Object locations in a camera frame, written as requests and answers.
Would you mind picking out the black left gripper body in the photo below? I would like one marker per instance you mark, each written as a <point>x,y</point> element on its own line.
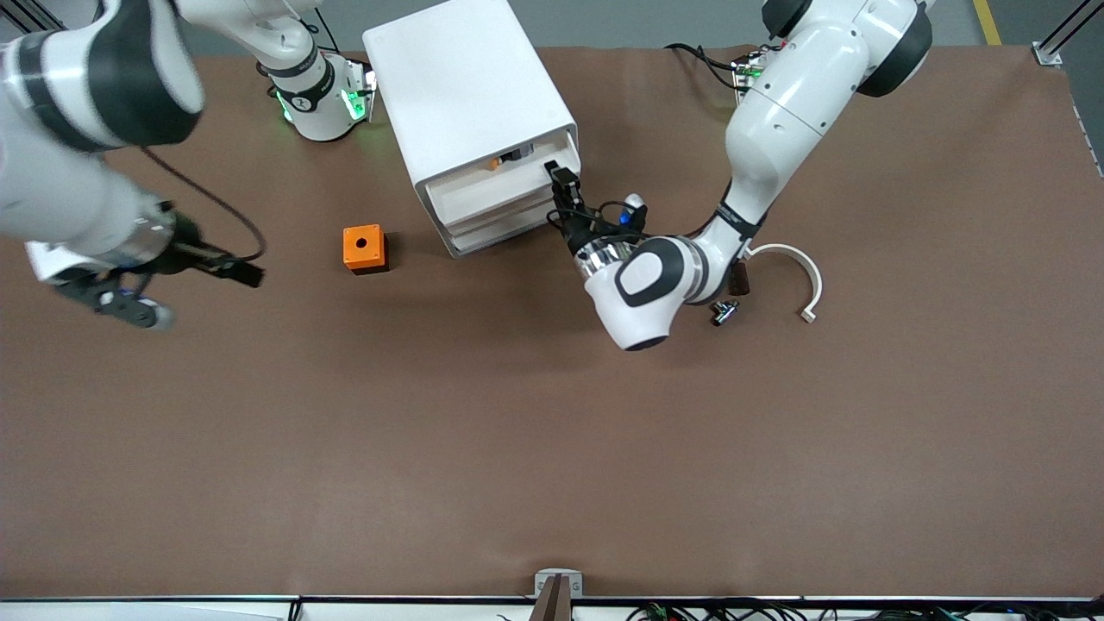
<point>576,228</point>

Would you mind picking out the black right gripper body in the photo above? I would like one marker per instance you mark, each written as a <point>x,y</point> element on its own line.
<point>185,253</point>

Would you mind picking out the orange emergency stop button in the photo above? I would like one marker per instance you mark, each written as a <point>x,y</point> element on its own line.
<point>516,156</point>

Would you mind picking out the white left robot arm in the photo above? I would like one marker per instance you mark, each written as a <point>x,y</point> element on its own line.
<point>776,112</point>

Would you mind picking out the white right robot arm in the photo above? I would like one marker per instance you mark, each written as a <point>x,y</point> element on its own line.
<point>86,78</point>

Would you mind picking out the small metal connector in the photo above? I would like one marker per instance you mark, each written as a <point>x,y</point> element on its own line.
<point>723,314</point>

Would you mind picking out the brown terminal block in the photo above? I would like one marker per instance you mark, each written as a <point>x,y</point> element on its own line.
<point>739,283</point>

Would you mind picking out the orange button enclosure box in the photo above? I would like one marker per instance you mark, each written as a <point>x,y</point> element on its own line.
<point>362,246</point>

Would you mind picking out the white curved plastic bracket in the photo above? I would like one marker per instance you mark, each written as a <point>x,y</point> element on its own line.
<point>815,280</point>

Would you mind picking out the grey metal table bracket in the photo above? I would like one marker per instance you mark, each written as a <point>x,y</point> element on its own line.
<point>543,582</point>

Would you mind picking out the dark camera mount beam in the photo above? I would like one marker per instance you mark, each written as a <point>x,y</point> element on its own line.
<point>552,608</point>

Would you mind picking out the aluminium frame post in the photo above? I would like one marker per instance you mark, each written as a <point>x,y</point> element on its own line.
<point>1048,56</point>

